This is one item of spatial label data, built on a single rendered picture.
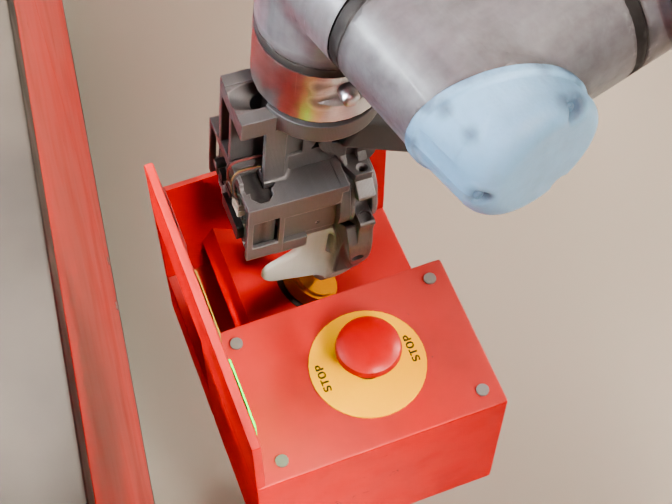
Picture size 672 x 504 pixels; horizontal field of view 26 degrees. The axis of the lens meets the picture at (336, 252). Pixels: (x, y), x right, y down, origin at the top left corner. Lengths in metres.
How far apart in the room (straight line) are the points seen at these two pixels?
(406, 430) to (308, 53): 0.25
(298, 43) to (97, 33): 1.34
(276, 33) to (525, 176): 0.16
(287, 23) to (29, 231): 0.21
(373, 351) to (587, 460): 0.89
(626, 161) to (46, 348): 1.25
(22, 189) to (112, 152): 1.08
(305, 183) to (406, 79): 0.19
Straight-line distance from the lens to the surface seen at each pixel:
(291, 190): 0.82
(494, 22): 0.65
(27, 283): 0.82
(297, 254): 0.90
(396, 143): 0.84
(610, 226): 1.88
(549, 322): 1.80
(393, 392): 0.88
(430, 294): 0.91
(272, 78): 0.76
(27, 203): 0.85
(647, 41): 0.69
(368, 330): 0.86
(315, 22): 0.68
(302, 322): 0.90
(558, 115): 0.63
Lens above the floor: 1.58
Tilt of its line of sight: 60 degrees down
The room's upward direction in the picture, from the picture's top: straight up
